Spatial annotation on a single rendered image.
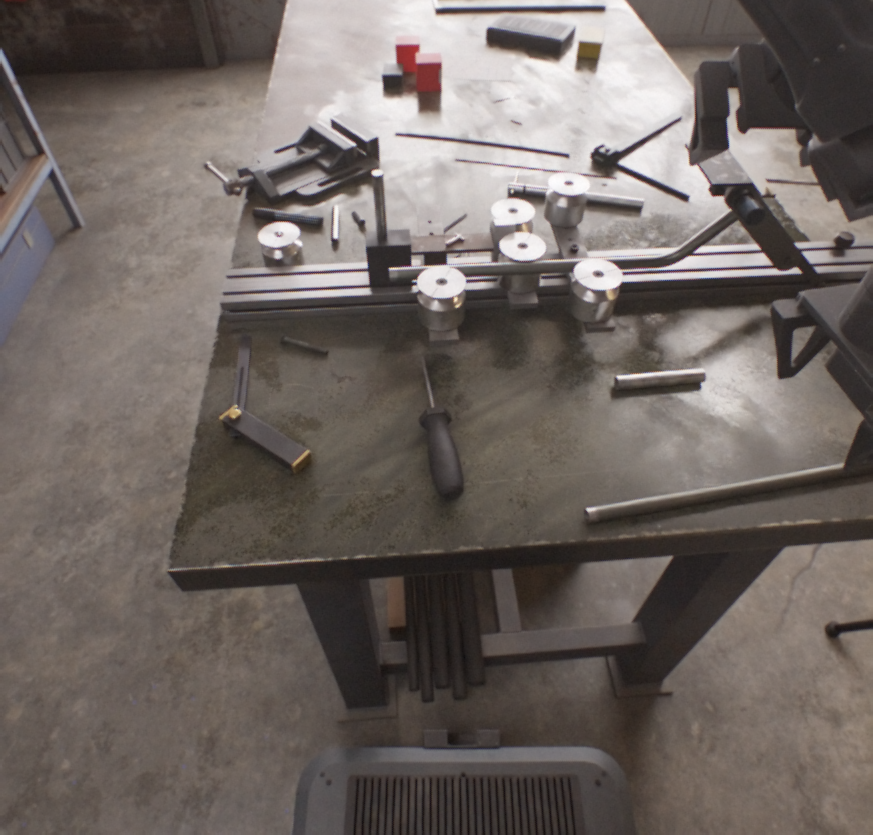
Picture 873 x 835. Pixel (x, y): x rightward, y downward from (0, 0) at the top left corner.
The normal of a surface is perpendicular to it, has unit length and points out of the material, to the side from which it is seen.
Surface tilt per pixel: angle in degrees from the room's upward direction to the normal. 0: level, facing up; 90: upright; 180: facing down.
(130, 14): 90
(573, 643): 0
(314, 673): 0
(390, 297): 90
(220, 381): 0
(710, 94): 30
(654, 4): 90
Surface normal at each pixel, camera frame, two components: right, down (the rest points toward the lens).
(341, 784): 0.00, -0.65
